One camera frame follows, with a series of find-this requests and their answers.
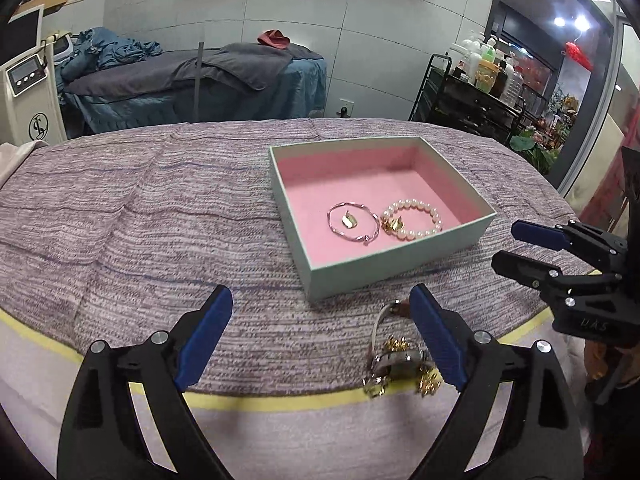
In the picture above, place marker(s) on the flat gold earring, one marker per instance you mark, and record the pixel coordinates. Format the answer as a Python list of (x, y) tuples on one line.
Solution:
[(349, 220)]

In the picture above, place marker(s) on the blue massage bed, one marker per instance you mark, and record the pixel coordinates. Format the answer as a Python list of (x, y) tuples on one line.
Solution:
[(150, 100)]

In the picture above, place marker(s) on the person's right hand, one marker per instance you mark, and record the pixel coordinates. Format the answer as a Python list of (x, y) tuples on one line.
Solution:
[(595, 362)]

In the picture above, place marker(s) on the pale pink cloth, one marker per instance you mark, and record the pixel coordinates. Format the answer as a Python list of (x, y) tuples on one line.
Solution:
[(12, 160)]

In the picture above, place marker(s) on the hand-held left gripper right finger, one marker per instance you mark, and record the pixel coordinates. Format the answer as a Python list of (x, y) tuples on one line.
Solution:
[(437, 340)]

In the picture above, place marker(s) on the green leafy plant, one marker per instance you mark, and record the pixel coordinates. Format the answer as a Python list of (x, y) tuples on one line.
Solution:
[(530, 147)]

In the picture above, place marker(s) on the grey towel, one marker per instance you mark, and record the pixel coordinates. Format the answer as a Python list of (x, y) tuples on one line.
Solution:
[(240, 62)]

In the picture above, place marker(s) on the red hanging decoration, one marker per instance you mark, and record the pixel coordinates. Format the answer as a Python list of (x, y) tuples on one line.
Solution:
[(579, 52)]

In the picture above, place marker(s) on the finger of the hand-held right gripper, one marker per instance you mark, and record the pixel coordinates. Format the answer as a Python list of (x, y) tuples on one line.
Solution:
[(520, 266), (537, 234)]

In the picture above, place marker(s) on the potted flower arrangement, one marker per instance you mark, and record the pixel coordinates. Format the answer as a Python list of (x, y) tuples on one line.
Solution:
[(565, 110)]

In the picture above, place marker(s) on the red cloth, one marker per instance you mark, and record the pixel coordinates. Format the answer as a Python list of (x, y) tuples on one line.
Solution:
[(274, 39)]

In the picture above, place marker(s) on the wall outlet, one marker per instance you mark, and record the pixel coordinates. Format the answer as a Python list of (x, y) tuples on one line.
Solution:
[(346, 108)]

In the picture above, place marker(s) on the group of cosmetic bottles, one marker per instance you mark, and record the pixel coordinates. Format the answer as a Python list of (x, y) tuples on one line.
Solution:
[(487, 67)]

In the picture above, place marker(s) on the white monitor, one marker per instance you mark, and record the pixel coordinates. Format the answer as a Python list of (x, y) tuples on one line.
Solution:
[(25, 30)]

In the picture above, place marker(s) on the mint box with pink lining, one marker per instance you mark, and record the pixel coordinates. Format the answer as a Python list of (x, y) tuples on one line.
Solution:
[(350, 185)]

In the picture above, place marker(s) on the black trolley cart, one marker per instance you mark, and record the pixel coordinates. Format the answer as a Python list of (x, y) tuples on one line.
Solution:
[(460, 105)]

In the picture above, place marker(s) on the white beauty machine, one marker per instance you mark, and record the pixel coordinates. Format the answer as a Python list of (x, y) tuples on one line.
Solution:
[(32, 105)]

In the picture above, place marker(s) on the silver bangle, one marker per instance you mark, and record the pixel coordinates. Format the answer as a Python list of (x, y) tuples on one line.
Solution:
[(369, 238)]

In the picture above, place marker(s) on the crumpled blue quilt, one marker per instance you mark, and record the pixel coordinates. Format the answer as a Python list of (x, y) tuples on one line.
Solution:
[(107, 50)]

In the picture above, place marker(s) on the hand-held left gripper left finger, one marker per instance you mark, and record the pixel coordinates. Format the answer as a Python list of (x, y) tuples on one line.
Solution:
[(207, 340)]

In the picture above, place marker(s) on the gold flower earring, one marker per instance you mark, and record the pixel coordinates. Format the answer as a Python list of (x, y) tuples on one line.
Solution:
[(392, 225)]

